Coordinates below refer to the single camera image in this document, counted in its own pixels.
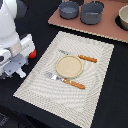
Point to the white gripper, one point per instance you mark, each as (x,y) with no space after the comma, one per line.
(15,57)

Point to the round beige plate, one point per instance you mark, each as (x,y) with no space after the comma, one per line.
(69,66)

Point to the red sausage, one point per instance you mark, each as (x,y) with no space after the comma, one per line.
(32,54)

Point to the beige bowl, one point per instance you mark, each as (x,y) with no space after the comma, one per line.
(123,14)

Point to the knife with wooden handle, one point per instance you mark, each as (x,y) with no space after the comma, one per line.
(80,56)

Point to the beige woven placemat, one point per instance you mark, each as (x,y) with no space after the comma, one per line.
(76,100)

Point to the small grey saucepan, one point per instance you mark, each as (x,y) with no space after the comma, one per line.
(69,10)

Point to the fork with wooden handle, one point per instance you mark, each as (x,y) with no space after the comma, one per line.
(55,77)

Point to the large grey pot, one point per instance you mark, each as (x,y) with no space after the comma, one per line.
(91,13)

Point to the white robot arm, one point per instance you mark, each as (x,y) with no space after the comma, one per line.
(9,11)

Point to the white fish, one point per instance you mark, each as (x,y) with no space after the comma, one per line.
(21,73)

